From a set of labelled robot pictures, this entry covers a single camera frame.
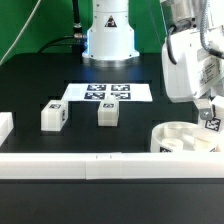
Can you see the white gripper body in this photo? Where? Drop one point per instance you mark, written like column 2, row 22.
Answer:
column 189, row 71

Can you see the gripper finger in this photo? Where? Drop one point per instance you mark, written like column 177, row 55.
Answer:
column 205, row 108

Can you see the white round stool seat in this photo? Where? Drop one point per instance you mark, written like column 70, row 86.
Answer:
column 184, row 137

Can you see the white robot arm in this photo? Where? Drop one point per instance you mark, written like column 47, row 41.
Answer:
column 111, row 40

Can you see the white AprilTag marker sheet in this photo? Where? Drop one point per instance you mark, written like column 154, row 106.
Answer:
column 97, row 92

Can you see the white front fence bar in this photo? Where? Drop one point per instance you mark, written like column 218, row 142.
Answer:
column 87, row 166

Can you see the white left fence block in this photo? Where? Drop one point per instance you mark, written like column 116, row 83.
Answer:
column 6, row 125

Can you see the black cable horizontal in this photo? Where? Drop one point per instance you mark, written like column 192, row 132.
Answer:
column 74, row 42

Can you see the black cable vertical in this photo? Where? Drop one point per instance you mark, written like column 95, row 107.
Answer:
column 76, row 15

